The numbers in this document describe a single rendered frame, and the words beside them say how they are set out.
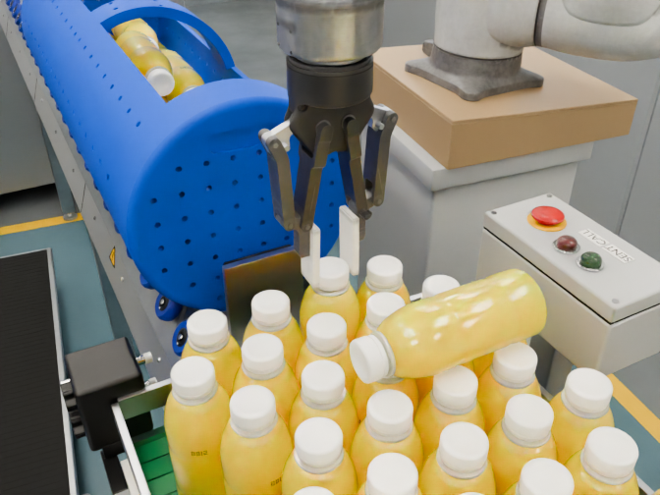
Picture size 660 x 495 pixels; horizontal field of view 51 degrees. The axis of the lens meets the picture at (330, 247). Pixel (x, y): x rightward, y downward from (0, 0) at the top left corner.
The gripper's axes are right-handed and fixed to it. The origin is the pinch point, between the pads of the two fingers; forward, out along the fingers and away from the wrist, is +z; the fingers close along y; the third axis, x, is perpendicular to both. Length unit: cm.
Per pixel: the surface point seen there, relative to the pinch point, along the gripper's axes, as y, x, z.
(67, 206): 11, -212, 106
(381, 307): -2.6, 6.2, 4.4
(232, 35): -137, -414, 113
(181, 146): 10.2, -14.4, -7.3
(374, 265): -5.7, -0.3, 4.4
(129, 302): 16.3, -33.9, 25.4
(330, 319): 2.8, 5.5, 4.4
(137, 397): 21.1, -3.4, 14.6
